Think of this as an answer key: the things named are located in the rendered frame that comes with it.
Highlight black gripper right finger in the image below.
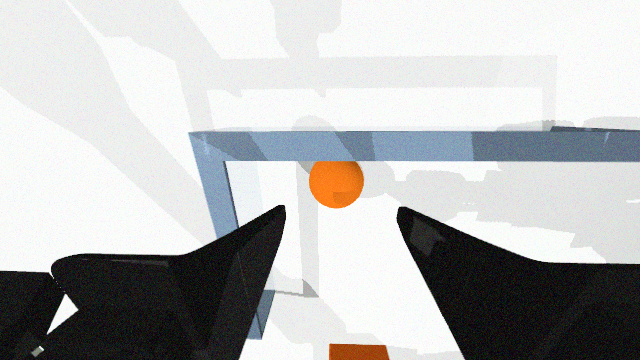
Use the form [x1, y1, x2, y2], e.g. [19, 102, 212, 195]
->
[396, 206, 640, 360]

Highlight clear l-shaped low wall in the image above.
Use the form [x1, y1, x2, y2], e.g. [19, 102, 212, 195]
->
[195, 126, 637, 333]

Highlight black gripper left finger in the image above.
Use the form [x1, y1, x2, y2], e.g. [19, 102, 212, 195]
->
[51, 205, 286, 360]

